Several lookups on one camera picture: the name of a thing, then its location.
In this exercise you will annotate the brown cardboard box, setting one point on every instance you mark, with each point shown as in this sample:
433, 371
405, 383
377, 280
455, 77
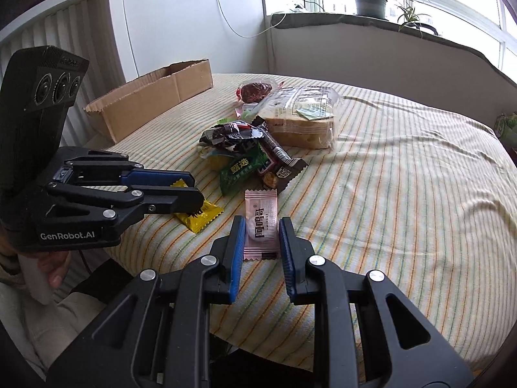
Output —
121, 109

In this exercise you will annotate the pink snack packet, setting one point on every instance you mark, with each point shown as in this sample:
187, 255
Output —
260, 222

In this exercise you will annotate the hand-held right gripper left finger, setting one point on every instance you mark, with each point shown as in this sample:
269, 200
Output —
236, 254

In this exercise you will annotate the striped bed sheet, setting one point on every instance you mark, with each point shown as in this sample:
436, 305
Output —
404, 190

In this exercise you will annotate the small plant in black pot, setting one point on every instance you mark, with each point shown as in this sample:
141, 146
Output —
412, 18

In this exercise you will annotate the yellow snack packet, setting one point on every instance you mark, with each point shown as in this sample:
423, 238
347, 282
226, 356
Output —
200, 219

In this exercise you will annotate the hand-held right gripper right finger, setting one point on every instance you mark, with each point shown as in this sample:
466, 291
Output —
287, 260

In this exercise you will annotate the grey windowsill cover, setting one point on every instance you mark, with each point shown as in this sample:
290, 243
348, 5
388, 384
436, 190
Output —
323, 20

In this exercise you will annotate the yellow-green clear snack packet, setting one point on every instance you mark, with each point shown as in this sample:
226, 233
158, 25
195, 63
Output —
214, 158

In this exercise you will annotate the person's left hand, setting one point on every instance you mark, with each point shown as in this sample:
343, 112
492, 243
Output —
58, 268

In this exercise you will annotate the light green snack packet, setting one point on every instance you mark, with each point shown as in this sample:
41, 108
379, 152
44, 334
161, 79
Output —
246, 112

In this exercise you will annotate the brown zigzag-edged snack packet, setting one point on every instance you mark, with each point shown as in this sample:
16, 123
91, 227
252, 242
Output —
284, 173

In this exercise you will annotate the person's light clothing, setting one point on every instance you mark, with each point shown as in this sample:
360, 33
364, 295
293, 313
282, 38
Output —
40, 331

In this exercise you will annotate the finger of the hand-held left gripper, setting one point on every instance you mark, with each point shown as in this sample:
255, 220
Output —
173, 202
157, 176

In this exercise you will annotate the white ribbed headboard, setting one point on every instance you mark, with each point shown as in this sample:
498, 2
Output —
80, 28

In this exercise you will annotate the brown chocolate bar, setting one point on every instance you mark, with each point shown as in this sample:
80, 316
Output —
230, 133
274, 145

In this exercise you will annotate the clear bag of red dates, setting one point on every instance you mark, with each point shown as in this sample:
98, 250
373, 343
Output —
254, 91

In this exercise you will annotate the dark green snack packet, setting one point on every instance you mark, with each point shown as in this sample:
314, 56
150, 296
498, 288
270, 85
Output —
238, 171

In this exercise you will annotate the green patterned bag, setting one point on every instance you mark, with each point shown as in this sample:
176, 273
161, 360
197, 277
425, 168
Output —
508, 127

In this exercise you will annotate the clear bag of bread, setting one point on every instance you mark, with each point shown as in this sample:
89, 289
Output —
299, 125

